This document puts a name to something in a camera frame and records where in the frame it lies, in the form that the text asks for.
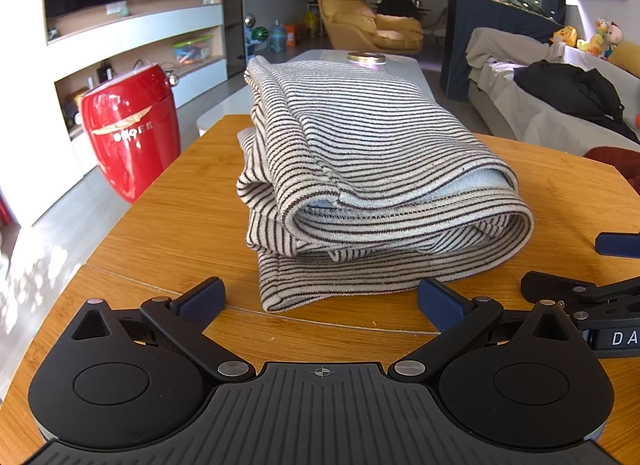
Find black white striped garment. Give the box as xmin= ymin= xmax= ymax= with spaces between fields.
xmin=236 ymin=56 xmax=535 ymax=315

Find dark fish tank cabinet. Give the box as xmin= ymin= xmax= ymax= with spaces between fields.
xmin=440 ymin=0 xmax=568 ymax=103

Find round metal tin lid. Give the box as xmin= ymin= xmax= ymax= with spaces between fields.
xmin=347 ymin=51 xmax=387 ymax=66

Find sofa with grey cover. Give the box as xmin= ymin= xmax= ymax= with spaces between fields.
xmin=465 ymin=27 xmax=640 ymax=158

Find yellow cushion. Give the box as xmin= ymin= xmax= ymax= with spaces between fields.
xmin=607 ymin=40 xmax=640 ymax=78

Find white wall shelf unit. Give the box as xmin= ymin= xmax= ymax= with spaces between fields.
xmin=32 ymin=0 xmax=246 ymax=226

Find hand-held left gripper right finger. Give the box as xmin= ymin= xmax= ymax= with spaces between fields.
xmin=387 ymin=276 xmax=583 ymax=386

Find red barrel-shaped bin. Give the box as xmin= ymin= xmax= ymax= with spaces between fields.
xmin=80 ymin=62 xmax=182 ymax=204

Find dark red fleece garment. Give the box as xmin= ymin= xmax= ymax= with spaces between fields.
xmin=582 ymin=146 xmax=640 ymax=196

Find white coffee table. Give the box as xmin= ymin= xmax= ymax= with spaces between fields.
xmin=196 ymin=49 xmax=441 ymax=138

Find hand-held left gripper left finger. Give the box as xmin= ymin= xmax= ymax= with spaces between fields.
xmin=70 ymin=276 xmax=257 ymax=384

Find blue water bottle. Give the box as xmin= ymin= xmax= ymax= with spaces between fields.
xmin=267 ymin=21 xmax=287 ymax=53

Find toy robot figure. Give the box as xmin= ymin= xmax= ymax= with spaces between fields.
xmin=244 ymin=15 xmax=271 ymax=56

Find black jacket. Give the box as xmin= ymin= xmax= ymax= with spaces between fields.
xmin=512 ymin=60 xmax=640 ymax=143

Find duck and pig plush toys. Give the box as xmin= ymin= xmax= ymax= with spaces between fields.
xmin=577 ymin=19 xmax=623 ymax=60

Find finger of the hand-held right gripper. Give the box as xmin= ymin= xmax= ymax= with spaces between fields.
xmin=595 ymin=232 xmax=640 ymax=257
xmin=520 ymin=270 xmax=640 ymax=319

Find clear plastic storage box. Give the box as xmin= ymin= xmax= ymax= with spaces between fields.
xmin=172 ymin=36 xmax=213 ymax=66

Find dark dining chair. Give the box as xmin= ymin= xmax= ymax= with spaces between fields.
xmin=376 ymin=0 xmax=420 ymax=18

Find yellow lounge chair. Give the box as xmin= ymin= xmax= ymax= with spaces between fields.
xmin=310 ymin=0 xmax=426 ymax=56

